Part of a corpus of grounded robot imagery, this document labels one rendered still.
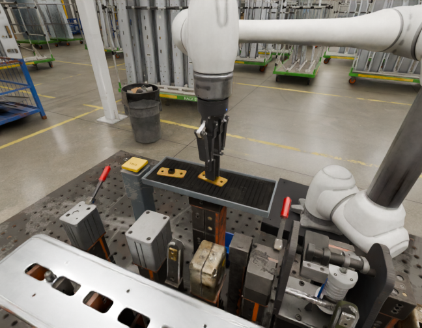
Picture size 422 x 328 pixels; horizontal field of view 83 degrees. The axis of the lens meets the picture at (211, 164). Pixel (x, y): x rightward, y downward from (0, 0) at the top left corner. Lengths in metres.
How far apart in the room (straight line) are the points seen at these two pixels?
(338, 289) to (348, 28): 0.60
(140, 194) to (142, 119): 2.50
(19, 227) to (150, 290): 0.95
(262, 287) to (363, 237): 0.48
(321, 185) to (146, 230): 0.71
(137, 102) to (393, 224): 2.82
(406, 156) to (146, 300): 0.78
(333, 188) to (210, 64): 0.72
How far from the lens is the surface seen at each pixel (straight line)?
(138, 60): 5.26
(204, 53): 0.52
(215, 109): 0.56
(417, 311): 0.70
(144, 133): 3.37
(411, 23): 0.83
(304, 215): 1.20
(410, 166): 0.88
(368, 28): 0.76
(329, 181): 1.05
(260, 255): 0.63
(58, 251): 0.84
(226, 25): 0.52
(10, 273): 0.86
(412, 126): 0.84
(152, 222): 0.66
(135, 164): 0.80
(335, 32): 0.72
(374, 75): 7.06
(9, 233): 1.49
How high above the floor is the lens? 1.58
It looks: 33 degrees down
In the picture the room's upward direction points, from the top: straight up
